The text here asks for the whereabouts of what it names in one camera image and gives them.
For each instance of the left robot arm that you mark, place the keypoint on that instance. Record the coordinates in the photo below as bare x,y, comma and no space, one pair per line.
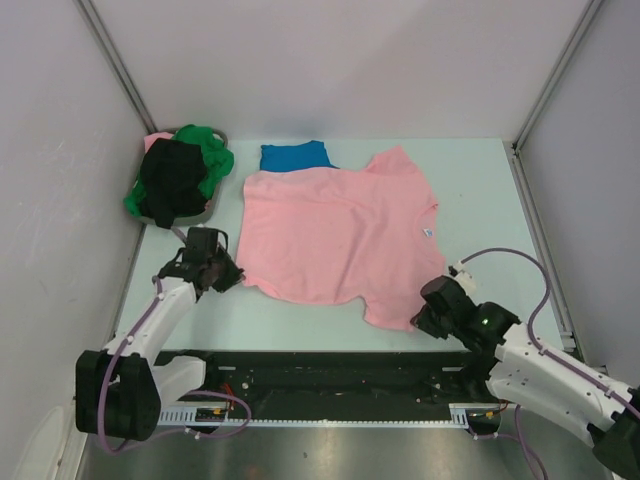
120,390

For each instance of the pink t-shirt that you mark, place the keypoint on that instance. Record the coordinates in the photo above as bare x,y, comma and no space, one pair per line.
326,236
155,140

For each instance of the left aluminium corner post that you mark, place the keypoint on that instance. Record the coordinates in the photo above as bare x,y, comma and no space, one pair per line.
114,59

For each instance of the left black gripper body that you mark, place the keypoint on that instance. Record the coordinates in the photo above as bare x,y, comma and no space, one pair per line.
225,272

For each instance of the grey laundry basket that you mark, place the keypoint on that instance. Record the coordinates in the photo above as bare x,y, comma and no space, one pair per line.
212,210

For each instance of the black t-shirt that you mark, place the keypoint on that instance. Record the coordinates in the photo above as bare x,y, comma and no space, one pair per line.
170,174

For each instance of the folded blue t-shirt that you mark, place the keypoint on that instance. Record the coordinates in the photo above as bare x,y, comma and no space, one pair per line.
289,158

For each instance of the green t-shirt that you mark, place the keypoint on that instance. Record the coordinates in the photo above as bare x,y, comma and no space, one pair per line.
215,155

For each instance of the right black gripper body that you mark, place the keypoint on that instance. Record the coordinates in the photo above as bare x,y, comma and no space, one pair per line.
437,325

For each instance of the right aluminium corner post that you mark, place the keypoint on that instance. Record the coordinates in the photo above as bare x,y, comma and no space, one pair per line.
577,36

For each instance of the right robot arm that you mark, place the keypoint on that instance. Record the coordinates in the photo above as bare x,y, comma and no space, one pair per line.
598,410

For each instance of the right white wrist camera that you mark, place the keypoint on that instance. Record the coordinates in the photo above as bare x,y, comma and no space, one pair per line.
463,277

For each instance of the aluminium corner post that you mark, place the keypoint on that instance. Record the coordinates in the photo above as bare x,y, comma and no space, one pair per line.
114,59
577,36

